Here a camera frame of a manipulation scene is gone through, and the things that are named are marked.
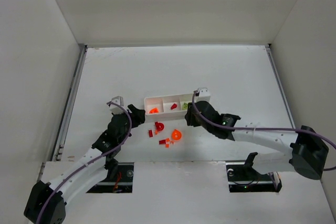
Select dark red lego cluster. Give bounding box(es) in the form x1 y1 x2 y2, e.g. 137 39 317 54
154 122 164 132

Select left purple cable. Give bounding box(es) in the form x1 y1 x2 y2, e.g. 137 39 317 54
36 101 133 224

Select left aluminium rail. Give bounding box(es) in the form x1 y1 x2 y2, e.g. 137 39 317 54
48 44 88 162

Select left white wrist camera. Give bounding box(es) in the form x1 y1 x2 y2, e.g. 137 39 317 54
107 96 124 114

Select purple cable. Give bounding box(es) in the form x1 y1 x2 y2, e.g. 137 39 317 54
36 101 133 224
191 90 336 172

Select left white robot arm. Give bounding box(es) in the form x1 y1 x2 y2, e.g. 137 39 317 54
24 103 145 223

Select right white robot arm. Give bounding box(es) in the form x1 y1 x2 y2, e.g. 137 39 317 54
185 101 329 180

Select right aluminium rail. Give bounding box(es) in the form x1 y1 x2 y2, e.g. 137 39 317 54
265 44 296 129

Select large lime green lego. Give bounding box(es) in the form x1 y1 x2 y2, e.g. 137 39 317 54
182 102 188 110

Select red slope lego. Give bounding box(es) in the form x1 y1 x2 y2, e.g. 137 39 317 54
171 103 177 110

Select orange round lego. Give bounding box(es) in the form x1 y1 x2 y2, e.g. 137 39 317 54
171 129 182 141
149 108 160 114

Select aluminium rail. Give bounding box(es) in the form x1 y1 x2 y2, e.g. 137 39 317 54
265 44 296 129
48 44 88 162

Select small orange lego pieces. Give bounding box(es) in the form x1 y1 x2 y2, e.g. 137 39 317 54
165 138 175 148

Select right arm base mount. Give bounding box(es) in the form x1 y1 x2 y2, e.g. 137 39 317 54
226 152 282 193

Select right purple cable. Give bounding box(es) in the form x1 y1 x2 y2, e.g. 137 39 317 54
191 90 336 172

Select white three-compartment tray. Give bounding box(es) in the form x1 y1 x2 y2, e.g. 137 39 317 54
144 93 193 122

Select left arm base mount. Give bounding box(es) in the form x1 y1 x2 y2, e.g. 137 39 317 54
87 163 134 194

